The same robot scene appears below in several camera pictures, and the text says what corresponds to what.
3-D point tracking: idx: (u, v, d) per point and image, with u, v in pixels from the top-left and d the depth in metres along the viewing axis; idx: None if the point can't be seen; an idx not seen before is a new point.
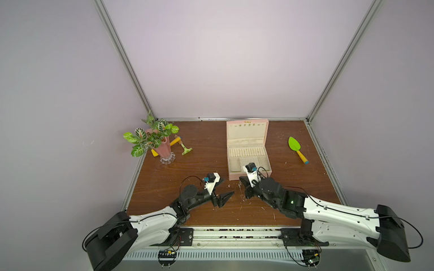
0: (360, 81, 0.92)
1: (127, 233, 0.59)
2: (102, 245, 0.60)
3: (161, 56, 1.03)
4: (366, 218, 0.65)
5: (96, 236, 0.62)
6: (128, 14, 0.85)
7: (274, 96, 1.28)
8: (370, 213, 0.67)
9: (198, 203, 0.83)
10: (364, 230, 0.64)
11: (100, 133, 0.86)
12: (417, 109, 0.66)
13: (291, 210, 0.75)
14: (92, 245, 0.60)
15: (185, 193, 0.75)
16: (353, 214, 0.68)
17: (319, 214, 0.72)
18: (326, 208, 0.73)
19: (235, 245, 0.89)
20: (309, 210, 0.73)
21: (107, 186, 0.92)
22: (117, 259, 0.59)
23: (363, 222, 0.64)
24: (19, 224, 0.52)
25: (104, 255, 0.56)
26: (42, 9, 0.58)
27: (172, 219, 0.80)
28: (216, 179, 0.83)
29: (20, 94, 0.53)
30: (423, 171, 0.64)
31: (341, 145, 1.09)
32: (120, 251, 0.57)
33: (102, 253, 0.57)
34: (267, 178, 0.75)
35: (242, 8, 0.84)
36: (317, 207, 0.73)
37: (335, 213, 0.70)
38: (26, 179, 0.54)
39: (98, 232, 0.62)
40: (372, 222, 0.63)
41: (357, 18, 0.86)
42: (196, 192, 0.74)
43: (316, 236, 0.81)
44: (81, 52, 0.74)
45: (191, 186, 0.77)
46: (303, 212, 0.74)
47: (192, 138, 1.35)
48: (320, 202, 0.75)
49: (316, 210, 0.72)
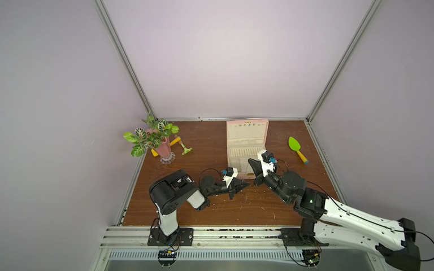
0: (360, 81, 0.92)
1: (194, 183, 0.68)
2: (169, 188, 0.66)
3: (161, 57, 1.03)
4: (391, 230, 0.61)
5: (164, 180, 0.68)
6: (128, 14, 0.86)
7: (274, 95, 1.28)
8: (394, 224, 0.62)
9: (214, 193, 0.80)
10: (386, 241, 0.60)
11: (100, 132, 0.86)
12: (418, 108, 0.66)
13: (308, 209, 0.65)
14: (157, 188, 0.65)
15: (202, 183, 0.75)
16: (378, 224, 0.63)
17: (341, 218, 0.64)
18: (349, 213, 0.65)
19: (235, 245, 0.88)
20: (333, 214, 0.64)
21: (108, 186, 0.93)
22: (177, 206, 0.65)
23: (388, 234, 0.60)
24: (20, 223, 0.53)
25: (174, 195, 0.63)
26: (42, 11, 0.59)
27: (201, 201, 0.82)
28: (234, 174, 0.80)
29: (20, 95, 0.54)
30: (424, 171, 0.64)
31: (342, 144, 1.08)
32: (186, 196, 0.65)
33: (170, 193, 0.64)
34: (293, 172, 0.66)
35: (241, 8, 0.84)
36: (339, 211, 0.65)
37: (357, 220, 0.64)
38: (27, 179, 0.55)
39: (166, 178, 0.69)
40: (396, 235, 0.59)
41: (358, 17, 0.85)
42: (213, 183, 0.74)
43: (319, 237, 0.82)
44: (81, 52, 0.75)
45: (208, 176, 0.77)
46: (324, 214, 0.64)
47: (192, 138, 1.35)
48: (341, 205, 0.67)
49: (338, 214, 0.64)
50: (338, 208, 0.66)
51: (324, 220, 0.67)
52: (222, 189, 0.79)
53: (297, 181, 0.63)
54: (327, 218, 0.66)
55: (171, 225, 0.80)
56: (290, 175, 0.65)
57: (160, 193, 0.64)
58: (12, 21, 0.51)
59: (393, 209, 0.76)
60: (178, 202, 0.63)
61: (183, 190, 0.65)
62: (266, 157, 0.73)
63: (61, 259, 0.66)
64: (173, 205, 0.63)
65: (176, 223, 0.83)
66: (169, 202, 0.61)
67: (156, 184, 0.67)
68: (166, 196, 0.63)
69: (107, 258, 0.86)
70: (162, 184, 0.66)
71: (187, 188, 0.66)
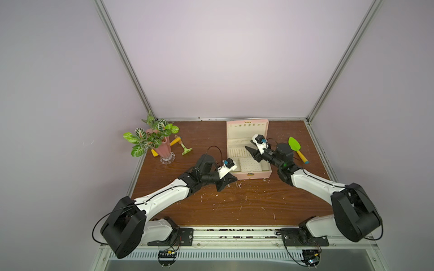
0: (360, 81, 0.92)
1: (136, 216, 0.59)
2: (114, 232, 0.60)
3: (161, 56, 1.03)
4: (332, 186, 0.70)
5: (107, 224, 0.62)
6: (127, 14, 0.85)
7: (274, 95, 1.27)
8: (338, 184, 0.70)
9: (206, 180, 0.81)
10: (326, 195, 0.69)
11: (99, 133, 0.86)
12: (417, 108, 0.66)
13: (286, 173, 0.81)
14: (107, 234, 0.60)
15: (204, 159, 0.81)
16: (324, 182, 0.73)
17: (302, 178, 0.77)
18: (308, 175, 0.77)
19: (235, 245, 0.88)
20: (295, 174, 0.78)
21: (108, 186, 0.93)
22: (137, 239, 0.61)
23: (328, 187, 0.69)
24: (21, 223, 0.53)
25: (121, 239, 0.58)
26: (42, 11, 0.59)
27: (185, 191, 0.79)
28: (232, 167, 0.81)
29: (18, 95, 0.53)
30: (423, 171, 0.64)
31: (342, 145, 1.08)
32: (134, 233, 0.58)
33: (117, 237, 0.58)
34: (286, 143, 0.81)
35: (241, 7, 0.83)
36: (303, 173, 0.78)
37: (313, 180, 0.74)
38: (26, 178, 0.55)
39: (108, 221, 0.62)
40: (333, 188, 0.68)
41: (358, 17, 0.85)
42: (211, 161, 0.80)
43: (308, 224, 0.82)
44: (81, 52, 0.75)
45: (209, 156, 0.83)
46: (292, 177, 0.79)
47: (192, 138, 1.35)
48: (307, 173, 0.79)
49: (300, 174, 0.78)
50: (304, 173, 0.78)
51: (294, 182, 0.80)
52: (213, 178, 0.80)
53: (286, 148, 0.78)
54: (296, 181, 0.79)
55: (160, 235, 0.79)
56: (282, 144, 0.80)
57: (114, 234, 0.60)
58: (12, 20, 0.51)
59: (392, 209, 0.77)
60: (131, 241, 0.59)
61: (127, 231, 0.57)
62: (258, 139, 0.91)
63: (60, 259, 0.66)
64: (126, 247, 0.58)
65: (169, 227, 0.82)
66: (120, 248, 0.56)
67: (103, 232, 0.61)
68: (114, 243, 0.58)
69: (107, 258, 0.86)
70: (107, 230, 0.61)
71: (130, 227, 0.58)
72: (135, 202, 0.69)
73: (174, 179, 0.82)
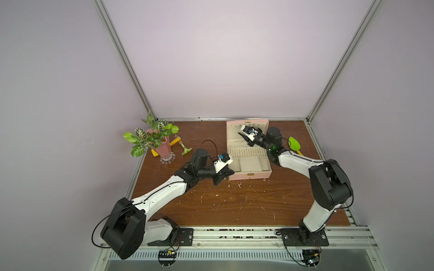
0: (360, 81, 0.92)
1: (135, 215, 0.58)
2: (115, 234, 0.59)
3: (161, 56, 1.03)
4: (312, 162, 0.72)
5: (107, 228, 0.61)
6: (127, 14, 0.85)
7: (274, 95, 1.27)
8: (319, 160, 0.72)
9: (203, 175, 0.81)
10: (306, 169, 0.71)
11: (99, 133, 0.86)
12: (417, 108, 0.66)
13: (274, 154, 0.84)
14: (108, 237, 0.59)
15: (198, 153, 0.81)
16: (306, 159, 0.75)
17: (286, 156, 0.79)
18: (293, 154, 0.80)
19: (235, 245, 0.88)
20: (282, 154, 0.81)
21: (108, 186, 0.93)
22: (138, 239, 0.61)
23: (308, 163, 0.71)
24: (21, 222, 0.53)
25: (122, 241, 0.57)
26: (42, 11, 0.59)
27: (182, 186, 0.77)
28: (229, 161, 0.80)
29: (18, 95, 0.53)
30: (423, 171, 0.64)
31: (342, 145, 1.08)
32: (135, 233, 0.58)
33: (118, 240, 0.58)
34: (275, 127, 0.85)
35: (241, 8, 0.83)
36: (288, 152, 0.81)
37: (296, 158, 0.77)
38: (26, 179, 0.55)
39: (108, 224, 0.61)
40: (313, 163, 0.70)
41: (357, 17, 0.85)
42: (205, 155, 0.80)
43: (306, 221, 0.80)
44: (80, 52, 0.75)
45: (203, 150, 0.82)
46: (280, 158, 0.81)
47: (192, 138, 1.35)
48: (293, 153, 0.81)
49: (287, 153, 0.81)
50: (290, 153, 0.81)
51: (281, 162, 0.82)
52: (209, 173, 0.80)
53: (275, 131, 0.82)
54: (282, 161, 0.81)
55: (160, 235, 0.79)
56: (272, 128, 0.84)
57: (115, 236, 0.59)
58: (12, 20, 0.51)
59: (392, 209, 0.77)
60: (133, 241, 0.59)
61: (128, 231, 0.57)
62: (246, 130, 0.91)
63: (60, 259, 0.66)
64: (128, 247, 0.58)
65: (169, 227, 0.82)
66: (122, 249, 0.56)
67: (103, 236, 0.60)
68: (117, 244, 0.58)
69: (107, 258, 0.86)
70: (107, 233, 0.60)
71: (130, 227, 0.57)
72: (134, 202, 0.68)
73: (170, 176, 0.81)
